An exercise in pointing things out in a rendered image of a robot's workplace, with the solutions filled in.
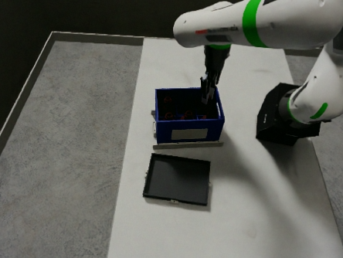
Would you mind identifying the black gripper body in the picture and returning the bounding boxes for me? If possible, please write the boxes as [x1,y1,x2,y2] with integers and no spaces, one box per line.
[205,57,225,79]

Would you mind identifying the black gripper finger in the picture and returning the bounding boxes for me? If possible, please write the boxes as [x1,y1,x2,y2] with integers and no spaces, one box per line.
[200,72,216,105]
[209,68,223,99]

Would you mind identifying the blue crate with dividers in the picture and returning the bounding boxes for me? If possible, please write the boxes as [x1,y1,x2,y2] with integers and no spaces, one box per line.
[155,87,223,144]

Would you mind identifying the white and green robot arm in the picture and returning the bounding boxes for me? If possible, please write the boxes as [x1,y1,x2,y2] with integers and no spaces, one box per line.
[173,0,343,129]

